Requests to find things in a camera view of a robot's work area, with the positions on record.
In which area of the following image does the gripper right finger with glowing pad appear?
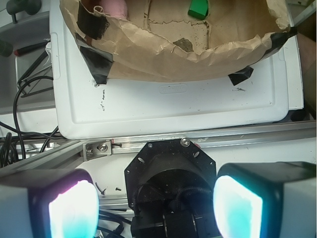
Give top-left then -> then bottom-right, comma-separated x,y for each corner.
212,162 -> 317,238

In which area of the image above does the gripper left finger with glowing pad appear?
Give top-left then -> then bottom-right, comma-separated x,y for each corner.
0,169 -> 99,238

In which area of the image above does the green block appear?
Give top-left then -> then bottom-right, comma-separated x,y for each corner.
188,0 -> 209,20

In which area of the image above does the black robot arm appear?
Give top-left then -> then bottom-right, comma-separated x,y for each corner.
0,162 -> 317,238

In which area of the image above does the brown rock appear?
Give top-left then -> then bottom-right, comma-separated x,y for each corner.
173,38 -> 194,53

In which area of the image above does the brown paper bag tray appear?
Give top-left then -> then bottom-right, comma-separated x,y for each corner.
59,0 -> 297,84

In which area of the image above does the pink plush bunny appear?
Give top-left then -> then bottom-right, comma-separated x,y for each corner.
97,0 -> 128,19

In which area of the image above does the black power cable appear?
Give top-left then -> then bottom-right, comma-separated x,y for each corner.
0,75 -> 59,168

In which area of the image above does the aluminium extrusion rail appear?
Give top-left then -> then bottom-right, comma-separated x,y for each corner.
0,120 -> 317,176

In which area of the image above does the metal corner bracket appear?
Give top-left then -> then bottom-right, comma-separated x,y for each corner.
81,140 -> 112,161

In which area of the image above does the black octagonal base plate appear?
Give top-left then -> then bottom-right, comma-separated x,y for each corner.
124,139 -> 216,213

